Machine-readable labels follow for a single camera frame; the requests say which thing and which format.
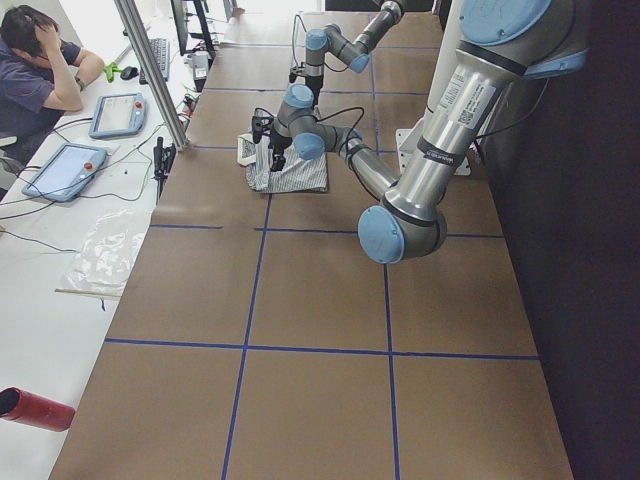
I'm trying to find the navy white striped polo shirt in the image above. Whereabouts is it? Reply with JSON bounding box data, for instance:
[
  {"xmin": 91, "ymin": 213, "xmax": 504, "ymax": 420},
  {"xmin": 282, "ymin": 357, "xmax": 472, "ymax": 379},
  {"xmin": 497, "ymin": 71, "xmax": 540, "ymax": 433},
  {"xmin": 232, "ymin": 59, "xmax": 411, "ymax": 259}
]
[{"xmin": 237, "ymin": 133, "xmax": 328, "ymax": 194}]

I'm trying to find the aluminium frame post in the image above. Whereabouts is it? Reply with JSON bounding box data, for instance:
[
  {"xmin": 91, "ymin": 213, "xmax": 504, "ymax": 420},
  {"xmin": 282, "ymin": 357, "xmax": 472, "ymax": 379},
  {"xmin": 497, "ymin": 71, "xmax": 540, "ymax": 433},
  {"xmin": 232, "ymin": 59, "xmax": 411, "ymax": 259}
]
[{"xmin": 114, "ymin": 0, "xmax": 189, "ymax": 151}]

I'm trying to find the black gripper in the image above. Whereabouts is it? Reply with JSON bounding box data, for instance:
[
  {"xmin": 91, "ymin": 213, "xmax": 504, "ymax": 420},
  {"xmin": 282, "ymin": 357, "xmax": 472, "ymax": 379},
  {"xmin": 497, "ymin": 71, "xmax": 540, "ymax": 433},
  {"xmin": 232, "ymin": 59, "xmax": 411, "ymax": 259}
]
[
  {"xmin": 251, "ymin": 112, "xmax": 291, "ymax": 172},
  {"xmin": 288, "ymin": 62, "xmax": 324, "ymax": 100}
]

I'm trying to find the black keyboard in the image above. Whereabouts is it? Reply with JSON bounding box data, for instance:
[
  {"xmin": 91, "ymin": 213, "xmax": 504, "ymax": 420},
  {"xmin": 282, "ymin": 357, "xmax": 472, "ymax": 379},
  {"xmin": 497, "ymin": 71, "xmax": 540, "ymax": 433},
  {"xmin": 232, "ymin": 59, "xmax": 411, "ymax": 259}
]
[{"xmin": 148, "ymin": 38, "xmax": 171, "ymax": 81}]

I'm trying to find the green handled tool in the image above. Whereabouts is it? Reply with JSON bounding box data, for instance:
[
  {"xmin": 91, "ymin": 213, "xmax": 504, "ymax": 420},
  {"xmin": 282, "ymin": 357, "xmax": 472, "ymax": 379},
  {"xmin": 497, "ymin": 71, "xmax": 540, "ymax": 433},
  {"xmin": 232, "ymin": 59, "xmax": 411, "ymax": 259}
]
[{"xmin": 103, "ymin": 44, "xmax": 132, "ymax": 83}]

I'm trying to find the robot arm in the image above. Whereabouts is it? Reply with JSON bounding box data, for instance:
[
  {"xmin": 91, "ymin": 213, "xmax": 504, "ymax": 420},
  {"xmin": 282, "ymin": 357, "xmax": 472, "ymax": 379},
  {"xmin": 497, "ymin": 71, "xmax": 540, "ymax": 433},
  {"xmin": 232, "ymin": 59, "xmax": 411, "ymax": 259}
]
[
  {"xmin": 252, "ymin": 1, "xmax": 591, "ymax": 264},
  {"xmin": 289, "ymin": 0, "xmax": 407, "ymax": 106}
]

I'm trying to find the black computer mouse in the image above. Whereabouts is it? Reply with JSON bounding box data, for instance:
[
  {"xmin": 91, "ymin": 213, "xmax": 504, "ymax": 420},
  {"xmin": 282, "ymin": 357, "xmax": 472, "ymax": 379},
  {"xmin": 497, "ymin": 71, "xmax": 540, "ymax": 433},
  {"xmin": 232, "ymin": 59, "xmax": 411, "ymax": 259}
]
[{"xmin": 120, "ymin": 66, "xmax": 139, "ymax": 81}]

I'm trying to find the clear plastic bag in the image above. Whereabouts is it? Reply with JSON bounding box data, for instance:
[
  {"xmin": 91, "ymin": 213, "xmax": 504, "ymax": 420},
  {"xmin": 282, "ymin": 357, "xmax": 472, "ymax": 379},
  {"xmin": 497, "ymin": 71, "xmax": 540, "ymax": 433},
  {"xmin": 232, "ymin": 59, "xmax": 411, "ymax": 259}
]
[{"xmin": 56, "ymin": 209, "xmax": 151, "ymax": 298}]

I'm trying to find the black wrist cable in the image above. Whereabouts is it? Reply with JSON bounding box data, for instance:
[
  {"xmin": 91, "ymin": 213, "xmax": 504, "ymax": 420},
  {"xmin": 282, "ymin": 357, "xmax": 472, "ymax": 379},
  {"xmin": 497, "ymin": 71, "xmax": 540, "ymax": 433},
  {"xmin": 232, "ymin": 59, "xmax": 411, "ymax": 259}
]
[
  {"xmin": 289, "ymin": 13, "xmax": 309, "ymax": 69},
  {"xmin": 254, "ymin": 105, "xmax": 391, "ymax": 201}
]

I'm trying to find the lower teach pendant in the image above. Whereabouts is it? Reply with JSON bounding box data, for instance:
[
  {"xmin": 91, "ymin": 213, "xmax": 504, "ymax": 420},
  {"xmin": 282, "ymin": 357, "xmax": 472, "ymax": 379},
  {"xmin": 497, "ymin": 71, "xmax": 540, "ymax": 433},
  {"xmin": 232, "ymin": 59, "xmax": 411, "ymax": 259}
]
[{"xmin": 22, "ymin": 143, "xmax": 108, "ymax": 202}]

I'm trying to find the red cylinder bottle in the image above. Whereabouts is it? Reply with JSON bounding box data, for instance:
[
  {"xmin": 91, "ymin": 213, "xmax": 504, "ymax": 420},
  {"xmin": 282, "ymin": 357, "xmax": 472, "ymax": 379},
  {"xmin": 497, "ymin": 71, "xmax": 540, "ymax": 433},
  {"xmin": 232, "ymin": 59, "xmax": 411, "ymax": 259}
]
[{"xmin": 1, "ymin": 387, "xmax": 76, "ymax": 432}]

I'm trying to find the teach pendant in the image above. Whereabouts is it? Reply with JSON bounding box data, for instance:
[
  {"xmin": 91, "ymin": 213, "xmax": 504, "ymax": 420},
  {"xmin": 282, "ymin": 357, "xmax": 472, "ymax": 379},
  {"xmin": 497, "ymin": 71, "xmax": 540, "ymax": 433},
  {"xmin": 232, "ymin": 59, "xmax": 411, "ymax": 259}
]
[
  {"xmin": 89, "ymin": 93, "xmax": 147, "ymax": 139},
  {"xmin": 22, "ymin": 143, "xmax": 108, "ymax": 202}
]

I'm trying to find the black power strip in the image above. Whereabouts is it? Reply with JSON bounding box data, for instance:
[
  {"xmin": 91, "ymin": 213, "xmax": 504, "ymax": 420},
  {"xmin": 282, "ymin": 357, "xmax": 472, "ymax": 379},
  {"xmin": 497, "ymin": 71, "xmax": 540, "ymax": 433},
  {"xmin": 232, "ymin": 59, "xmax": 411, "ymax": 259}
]
[{"xmin": 153, "ymin": 136, "xmax": 177, "ymax": 202}]

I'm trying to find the upper teach pendant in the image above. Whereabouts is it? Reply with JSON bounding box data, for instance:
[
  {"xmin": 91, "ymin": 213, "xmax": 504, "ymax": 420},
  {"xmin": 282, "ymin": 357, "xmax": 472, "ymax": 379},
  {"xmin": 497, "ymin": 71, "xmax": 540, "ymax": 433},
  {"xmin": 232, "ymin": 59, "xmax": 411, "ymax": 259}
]
[{"xmin": 89, "ymin": 93, "xmax": 147, "ymax": 139}]

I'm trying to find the seated person dark shirt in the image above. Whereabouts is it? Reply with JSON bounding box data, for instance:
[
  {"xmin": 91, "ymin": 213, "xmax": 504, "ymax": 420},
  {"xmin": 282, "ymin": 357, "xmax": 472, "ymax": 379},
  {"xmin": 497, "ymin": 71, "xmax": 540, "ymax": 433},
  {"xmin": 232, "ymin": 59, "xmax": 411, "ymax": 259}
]
[{"xmin": 1, "ymin": 5, "xmax": 105, "ymax": 166}]

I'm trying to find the black monitor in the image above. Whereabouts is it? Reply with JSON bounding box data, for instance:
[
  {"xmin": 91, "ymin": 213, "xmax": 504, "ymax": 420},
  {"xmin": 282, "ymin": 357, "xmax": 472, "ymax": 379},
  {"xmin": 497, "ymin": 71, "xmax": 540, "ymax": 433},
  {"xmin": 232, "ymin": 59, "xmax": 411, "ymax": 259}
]
[{"xmin": 170, "ymin": 0, "xmax": 215, "ymax": 58}]

